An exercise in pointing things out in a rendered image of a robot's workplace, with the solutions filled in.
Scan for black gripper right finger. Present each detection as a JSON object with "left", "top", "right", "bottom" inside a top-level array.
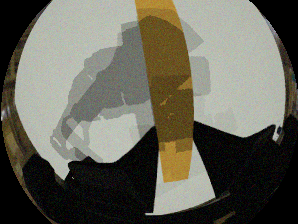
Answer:
[{"left": 193, "top": 120, "right": 277, "bottom": 200}]

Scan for orange bar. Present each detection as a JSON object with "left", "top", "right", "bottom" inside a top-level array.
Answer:
[{"left": 136, "top": 0, "right": 193, "bottom": 183}]

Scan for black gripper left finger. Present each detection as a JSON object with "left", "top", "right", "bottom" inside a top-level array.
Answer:
[{"left": 68, "top": 125, "right": 160, "bottom": 213}]

